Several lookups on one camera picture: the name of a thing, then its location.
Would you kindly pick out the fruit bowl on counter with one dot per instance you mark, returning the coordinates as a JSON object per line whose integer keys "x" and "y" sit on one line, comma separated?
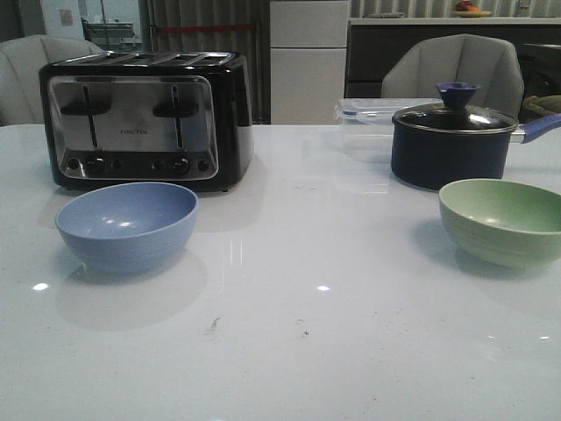
{"x": 467, "y": 9}

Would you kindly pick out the glass pot lid blue knob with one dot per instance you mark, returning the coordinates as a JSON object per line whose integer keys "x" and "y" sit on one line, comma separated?
{"x": 455, "y": 113}

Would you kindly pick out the grey armchair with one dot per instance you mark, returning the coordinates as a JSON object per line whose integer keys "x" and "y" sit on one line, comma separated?
{"x": 21, "y": 61}
{"x": 490, "y": 63}

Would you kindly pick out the grey armchair right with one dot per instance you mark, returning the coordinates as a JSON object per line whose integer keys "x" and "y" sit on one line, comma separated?
{"x": 490, "y": 63}

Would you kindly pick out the black chrome four-slot toaster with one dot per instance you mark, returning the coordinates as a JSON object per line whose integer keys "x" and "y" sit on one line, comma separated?
{"x": 184, "y": 118}

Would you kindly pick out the green bowl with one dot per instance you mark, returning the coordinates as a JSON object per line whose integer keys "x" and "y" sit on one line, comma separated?
{"x": 506, "y": 223}

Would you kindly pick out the clear plastic food container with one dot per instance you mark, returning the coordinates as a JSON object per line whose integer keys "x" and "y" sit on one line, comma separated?
{"x": 367, "y": 128}

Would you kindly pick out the white cabinet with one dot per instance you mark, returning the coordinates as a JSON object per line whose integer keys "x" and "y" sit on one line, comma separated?
{"x": 308, "y": 41}

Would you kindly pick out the blue bowl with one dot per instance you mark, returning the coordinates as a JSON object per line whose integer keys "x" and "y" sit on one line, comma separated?
{"x": 130, "y": 227}

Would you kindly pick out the grey armchair left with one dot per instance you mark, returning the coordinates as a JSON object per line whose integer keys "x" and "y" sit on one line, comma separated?
{"x": 21, "y": 61}

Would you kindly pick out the olive cushion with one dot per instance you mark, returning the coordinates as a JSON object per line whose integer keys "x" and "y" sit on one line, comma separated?
{"x": 534, "y": 107}

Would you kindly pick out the dark blue saucepan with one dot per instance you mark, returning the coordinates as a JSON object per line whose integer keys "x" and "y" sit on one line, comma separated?
{"x": 431, "y": 158}

